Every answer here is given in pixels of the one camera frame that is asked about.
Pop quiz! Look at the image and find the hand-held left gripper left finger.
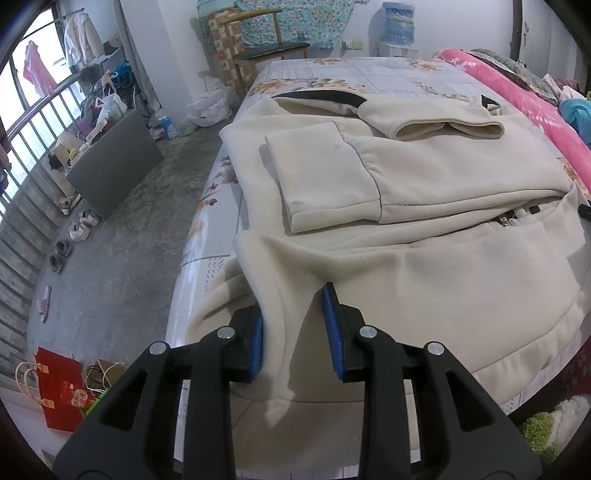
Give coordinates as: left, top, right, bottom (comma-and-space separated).
53, 308, 265, 480

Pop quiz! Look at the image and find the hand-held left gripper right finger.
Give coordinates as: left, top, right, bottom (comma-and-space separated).
321, 281, 542, 480

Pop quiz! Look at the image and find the cream zip jacket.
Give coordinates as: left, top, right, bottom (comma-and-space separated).
182, 90, 591, 428

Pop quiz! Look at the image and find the blue cloth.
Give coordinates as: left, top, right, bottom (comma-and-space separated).
558, 98, 591, 144

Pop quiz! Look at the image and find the pink floral blanket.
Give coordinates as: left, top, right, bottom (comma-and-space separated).
434, 47, 591, 402

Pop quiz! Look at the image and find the floral crumpled cloth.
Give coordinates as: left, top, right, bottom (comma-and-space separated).
542, 73, 580, 100

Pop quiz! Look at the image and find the grey blanket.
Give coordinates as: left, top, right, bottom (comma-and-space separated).
468, 47, 559, 104

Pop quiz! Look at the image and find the brown paper bag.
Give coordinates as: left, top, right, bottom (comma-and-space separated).
84, 360, 126, 393

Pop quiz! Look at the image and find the green paper bag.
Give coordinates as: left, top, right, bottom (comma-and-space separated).
83, 388, 109, 416

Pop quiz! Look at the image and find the red gift bag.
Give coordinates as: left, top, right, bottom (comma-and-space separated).
14, 346, 100, 433

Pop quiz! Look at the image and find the green white plush rug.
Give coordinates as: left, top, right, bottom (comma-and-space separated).
519, 394, 587, 457

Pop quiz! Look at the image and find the blue white packet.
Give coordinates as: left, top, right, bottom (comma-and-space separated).
157, 114, 180, 141

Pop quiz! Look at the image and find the white plastic bag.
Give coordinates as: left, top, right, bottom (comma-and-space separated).
186, 76, 233, 127

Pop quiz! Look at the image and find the white water dispenser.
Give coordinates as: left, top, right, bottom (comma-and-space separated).
379, 41, 420, 58

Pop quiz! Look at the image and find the bed with floral sheet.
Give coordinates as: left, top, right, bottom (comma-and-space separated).
164, 55, 591, 480

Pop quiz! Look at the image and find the blue water bottle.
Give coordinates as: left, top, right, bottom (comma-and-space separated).
382, 1, 416, 46

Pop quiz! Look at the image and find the white carrier bag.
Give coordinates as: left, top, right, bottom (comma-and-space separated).
95, 92, 127, 125

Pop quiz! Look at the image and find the wooden chair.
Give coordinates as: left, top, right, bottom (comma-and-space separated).
217, 7, 311, 86

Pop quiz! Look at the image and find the orange patterned cabinet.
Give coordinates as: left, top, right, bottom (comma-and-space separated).
201, 11, 257, 93

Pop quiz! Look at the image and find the metal railing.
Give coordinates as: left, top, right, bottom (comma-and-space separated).
0, 69, 93, 217

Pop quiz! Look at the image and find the teal basin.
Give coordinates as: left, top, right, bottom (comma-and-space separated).
196, 0, 237, 18

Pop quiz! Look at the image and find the pink hanging garment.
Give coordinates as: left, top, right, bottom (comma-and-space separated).
22, 41, 58, 97

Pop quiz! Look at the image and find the white hanging garment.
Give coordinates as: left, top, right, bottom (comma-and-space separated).
64, 11, 105, 68

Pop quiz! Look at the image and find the teal patterned wall cloth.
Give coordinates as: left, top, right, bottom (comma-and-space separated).
233, 0, 356, 47

